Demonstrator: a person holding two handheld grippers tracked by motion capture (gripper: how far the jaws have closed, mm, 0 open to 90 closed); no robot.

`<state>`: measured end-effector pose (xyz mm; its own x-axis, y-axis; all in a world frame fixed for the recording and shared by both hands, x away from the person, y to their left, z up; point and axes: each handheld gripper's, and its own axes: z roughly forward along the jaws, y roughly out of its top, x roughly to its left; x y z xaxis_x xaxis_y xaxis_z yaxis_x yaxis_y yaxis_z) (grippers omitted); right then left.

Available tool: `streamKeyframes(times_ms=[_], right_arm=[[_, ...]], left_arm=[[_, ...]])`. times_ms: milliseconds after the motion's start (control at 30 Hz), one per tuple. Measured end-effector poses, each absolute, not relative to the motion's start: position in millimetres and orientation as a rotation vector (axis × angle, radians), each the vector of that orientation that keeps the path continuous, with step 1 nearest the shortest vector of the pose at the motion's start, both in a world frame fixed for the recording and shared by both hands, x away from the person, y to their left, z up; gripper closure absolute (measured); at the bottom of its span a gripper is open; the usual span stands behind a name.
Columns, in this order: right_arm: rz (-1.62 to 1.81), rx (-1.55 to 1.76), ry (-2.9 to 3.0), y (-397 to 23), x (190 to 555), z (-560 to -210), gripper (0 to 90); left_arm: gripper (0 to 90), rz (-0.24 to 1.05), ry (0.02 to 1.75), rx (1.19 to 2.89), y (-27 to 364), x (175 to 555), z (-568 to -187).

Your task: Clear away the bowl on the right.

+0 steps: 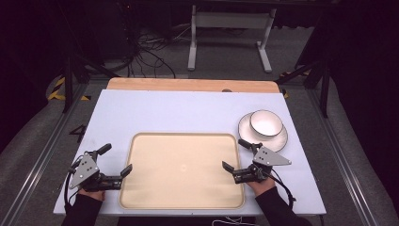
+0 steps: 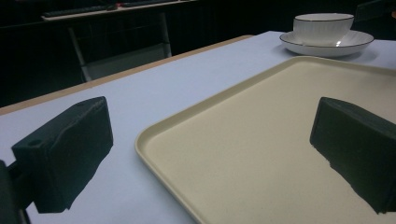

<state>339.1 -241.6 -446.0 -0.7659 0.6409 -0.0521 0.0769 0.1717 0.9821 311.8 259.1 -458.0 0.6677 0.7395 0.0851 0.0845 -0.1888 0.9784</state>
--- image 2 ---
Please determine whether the white plate with dark rim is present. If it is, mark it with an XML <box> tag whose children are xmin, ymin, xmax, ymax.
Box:
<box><xmin>278</xmin><ymin>29</ymin><xmax>375</xmax><ymax>58</ymax></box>

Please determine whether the background desk with keyboard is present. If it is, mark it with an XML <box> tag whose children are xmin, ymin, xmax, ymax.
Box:
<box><xmin>40</xmin><ymin>0</ymin><xmax>200</xmax><ymax>22</ymax></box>

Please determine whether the beige plastic tray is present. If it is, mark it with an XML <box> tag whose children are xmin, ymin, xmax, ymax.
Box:
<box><xmin>134</xmin><ymin>55</ymin><xmax>396</xmax><ymax>224</ymax></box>

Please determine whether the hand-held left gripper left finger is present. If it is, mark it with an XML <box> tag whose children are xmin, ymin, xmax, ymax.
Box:
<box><xmin>11</xmin><ymin>95</ymin><xmax>114</xmax><ymax>215</ymax></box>

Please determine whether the white folding chair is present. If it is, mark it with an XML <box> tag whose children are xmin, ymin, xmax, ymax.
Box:
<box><xmin>66</xmin><ymin>12</ymin><xmax>173</xmax><ymax>83</ymax></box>

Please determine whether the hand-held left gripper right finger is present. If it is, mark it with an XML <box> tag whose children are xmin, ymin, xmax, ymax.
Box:
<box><xmin>309</xmin><ymin>96</ymin><xmax>396</xmax><ymax>215</ymax></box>

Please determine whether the white bowl with dark rim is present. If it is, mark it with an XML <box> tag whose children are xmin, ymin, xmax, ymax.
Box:
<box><xmin>292</xmin><ymin>12</ymin><xmax>355</xmax><ymax>48</ymax></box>

